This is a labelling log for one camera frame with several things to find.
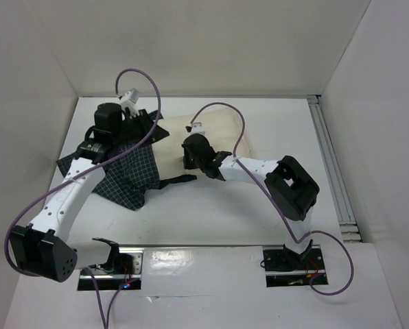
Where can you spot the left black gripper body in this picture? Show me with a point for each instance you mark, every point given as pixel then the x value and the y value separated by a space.
pixel 136 129

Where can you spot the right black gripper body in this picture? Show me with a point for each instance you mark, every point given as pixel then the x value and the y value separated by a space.
pixel 189 159

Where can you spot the cream white pillow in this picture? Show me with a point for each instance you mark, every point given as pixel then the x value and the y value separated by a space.
pixel 222 130

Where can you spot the dark blue checkered pillowcase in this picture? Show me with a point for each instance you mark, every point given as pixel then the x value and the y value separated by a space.
pixel 128 178

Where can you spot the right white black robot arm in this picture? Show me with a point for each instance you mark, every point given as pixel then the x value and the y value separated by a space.
pixel 290 188

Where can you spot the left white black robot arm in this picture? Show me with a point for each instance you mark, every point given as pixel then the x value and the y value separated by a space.
pixel 40 248

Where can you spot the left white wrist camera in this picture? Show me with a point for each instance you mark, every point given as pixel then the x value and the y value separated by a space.
pixel 128 102

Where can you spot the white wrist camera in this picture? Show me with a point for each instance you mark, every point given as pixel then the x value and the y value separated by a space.
pixel 128 102
pixel 195 128

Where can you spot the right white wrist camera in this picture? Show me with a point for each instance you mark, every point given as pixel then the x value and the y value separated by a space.
pixel 195 128

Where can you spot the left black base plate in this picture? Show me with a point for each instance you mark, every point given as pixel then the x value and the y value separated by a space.
pixel 123 272

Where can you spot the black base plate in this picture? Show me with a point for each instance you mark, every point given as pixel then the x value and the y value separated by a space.
pixel 279 272
pixel 123 272

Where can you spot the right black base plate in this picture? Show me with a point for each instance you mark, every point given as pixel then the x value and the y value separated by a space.
pixel 279 272

